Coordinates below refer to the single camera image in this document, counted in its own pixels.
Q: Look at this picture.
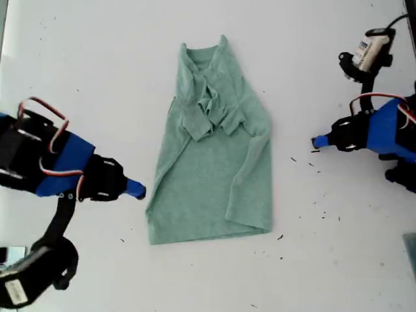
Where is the red white black servo wire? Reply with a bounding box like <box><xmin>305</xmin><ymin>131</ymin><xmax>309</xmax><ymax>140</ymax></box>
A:
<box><xmin>349</xmin><ymin>93</ymin><xmax>416</xmax><ymax>129</ymax></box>
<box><xmin>18</xmin><ymin>96</ymin><xmax>70</xmax><ymax>153</ymax></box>
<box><xmin>38</xmin><ymin>155</ymin><xmax>86</xmax><ymax>200</ymax></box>

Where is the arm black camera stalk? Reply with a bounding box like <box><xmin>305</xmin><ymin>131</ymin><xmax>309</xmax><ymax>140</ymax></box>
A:
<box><xmin>337</xmin><ymin>51</ymin><xmax>393</xmax><ymax>113</ymax></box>
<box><xmin>31</xmin><ymin>193</ymin><xmax>80</xmax><ymax>291</ymax></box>

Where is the camera black cable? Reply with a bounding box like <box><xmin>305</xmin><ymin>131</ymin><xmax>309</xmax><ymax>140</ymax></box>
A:
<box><xmin>386</xmin><ymin>12</ymin><xmax>411</xmax><ymax>32</ymax></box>

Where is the green t shirt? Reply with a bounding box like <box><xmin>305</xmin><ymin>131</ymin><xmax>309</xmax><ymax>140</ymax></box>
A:
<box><xmin>145</xmin><ymin>34</ymin><xmax>273</xmax><ymax>246</ymax></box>

